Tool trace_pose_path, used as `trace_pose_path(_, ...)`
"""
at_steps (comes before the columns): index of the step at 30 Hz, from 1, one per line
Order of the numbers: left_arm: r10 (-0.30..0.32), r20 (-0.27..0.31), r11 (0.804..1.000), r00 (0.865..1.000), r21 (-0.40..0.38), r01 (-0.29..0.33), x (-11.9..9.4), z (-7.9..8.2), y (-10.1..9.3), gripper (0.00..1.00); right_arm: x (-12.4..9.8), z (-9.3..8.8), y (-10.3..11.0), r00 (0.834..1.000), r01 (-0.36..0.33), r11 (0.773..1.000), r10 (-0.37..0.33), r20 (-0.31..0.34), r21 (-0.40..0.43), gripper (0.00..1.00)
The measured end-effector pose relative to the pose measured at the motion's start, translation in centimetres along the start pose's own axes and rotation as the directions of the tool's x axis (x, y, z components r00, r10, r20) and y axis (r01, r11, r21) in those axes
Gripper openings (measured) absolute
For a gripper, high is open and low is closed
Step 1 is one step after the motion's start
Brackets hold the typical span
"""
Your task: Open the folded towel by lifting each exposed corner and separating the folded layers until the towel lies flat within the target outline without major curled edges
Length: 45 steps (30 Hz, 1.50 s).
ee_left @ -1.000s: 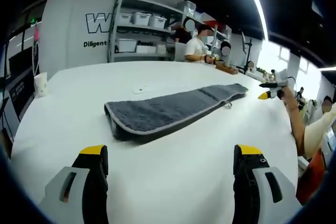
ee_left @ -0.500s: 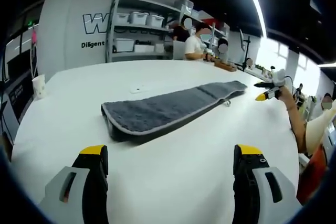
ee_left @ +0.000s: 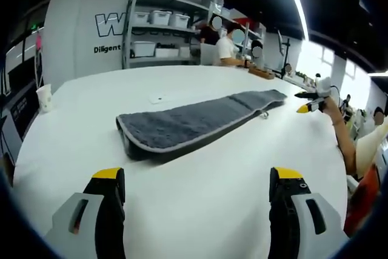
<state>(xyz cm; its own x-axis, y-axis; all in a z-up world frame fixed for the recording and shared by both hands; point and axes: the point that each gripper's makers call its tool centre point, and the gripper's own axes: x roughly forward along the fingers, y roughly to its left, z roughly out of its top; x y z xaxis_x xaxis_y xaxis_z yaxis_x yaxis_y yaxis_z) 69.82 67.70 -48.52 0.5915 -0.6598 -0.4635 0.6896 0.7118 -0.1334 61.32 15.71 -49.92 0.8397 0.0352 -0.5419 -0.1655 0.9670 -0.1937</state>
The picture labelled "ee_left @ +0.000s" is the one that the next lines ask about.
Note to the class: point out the ceiling light strip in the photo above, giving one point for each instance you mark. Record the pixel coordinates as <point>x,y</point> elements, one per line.
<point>295,1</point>

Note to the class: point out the white paper cup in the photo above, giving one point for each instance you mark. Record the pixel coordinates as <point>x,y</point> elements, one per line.
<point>44,98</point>

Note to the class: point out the pink pennant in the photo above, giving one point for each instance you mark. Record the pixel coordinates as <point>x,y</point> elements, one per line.
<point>38,42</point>

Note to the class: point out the grey metal shelf unit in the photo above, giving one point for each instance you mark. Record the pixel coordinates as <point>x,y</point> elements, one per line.
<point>157,61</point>

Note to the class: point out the brown wooden tray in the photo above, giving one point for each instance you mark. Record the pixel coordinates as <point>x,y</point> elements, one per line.
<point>261,73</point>

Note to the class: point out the person's right hand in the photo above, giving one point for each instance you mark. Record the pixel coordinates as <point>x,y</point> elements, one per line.
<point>331,105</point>

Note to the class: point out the small white box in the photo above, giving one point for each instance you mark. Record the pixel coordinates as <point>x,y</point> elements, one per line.
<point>172,52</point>
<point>161,52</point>
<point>184,51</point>

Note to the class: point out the grey towel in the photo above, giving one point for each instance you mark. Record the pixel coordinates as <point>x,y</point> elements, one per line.
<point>188,122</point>

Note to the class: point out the white lidded storage bin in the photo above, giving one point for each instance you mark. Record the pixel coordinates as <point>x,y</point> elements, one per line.
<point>179,21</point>
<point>160,18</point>
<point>141,18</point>

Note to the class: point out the large white storage box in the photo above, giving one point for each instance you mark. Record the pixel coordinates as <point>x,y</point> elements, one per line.
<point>143,49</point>

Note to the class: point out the clear lidded storage bin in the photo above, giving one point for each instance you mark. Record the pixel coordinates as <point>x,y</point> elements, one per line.
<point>216,2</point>

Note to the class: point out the grey laptop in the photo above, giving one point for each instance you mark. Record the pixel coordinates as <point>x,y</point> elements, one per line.
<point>207,55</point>

